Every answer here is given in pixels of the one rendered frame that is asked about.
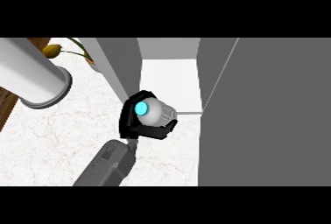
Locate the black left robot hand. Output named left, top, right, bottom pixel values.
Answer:
left=118, top=89, right=180, bottom=141

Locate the white cylinder with grey rim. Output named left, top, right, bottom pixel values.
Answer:
left=0, top=37, right=74, bottom=110

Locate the brown plant pot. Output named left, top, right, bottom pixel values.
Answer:
left=84, top=56, right=103, bottom=74

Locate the white water bottle cyan cap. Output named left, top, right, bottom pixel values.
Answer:
left=133, top=96, right=179, bottom=129

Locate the grey cabinet with white shelf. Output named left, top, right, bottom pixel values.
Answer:
left=77, top=37, right=239, bottom=116

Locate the yellow flower with green stems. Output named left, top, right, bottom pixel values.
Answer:
left=41, top=37, right=93, bottom=61

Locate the flat dark grey cabinet door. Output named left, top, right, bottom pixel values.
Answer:
left=196, top=37, right=331, bottom=187

